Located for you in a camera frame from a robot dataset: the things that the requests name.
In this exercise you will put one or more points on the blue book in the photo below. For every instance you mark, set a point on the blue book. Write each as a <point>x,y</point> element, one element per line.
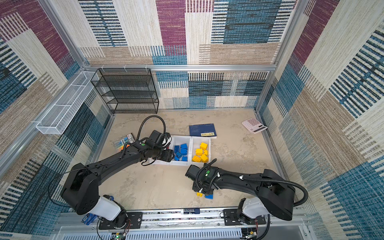
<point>203,130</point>

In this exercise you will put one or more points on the pink calculator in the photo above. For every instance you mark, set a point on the pink calculator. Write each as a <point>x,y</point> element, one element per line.
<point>254,126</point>

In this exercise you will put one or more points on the aluminium front rail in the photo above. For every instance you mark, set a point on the aluminium front rail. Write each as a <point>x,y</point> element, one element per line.
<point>174,224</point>

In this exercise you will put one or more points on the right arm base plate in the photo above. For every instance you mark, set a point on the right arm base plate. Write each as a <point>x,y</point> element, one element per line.
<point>232,218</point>

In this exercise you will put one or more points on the white middle bin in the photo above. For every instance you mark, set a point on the white middle bin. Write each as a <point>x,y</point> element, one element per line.
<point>178,141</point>

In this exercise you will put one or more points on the blue long lego brick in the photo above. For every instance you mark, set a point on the blue long lego brick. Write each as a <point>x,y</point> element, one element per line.
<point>177,149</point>

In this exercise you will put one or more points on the white right bin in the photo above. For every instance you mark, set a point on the white right bin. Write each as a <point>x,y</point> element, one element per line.
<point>194,144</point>

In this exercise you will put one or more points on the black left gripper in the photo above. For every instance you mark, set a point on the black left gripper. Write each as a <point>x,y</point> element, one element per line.
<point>168,155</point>

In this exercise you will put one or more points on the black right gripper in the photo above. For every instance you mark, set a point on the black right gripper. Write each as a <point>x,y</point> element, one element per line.
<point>196,188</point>

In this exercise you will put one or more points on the pack of coloured markers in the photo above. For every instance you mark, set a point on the pack of coloured markers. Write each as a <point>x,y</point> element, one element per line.
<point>127,139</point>

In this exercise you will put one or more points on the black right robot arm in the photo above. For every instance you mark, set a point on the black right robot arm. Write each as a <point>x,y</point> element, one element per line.
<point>272,195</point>

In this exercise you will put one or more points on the black wire shelf rack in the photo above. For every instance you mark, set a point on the black wire shelf rack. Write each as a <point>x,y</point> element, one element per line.
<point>126,91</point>

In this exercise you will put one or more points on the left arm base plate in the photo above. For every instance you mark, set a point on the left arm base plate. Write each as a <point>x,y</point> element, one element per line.
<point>129,220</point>

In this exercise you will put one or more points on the white left bin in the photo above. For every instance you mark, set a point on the white left bin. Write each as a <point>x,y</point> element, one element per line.
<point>154,163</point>

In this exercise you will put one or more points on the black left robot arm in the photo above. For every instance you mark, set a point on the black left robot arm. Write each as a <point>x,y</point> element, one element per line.
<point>81,188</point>

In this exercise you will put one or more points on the yellow long lego brick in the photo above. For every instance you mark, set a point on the yellow long lego brick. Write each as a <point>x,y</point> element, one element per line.
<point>196,159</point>

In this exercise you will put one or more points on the white bin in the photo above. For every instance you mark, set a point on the white bin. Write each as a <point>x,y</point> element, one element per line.
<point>178,141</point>
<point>194,144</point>
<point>154,163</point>

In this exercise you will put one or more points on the white wire mesh basket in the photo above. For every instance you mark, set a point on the white wire mesh basket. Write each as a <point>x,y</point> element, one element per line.
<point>60,115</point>

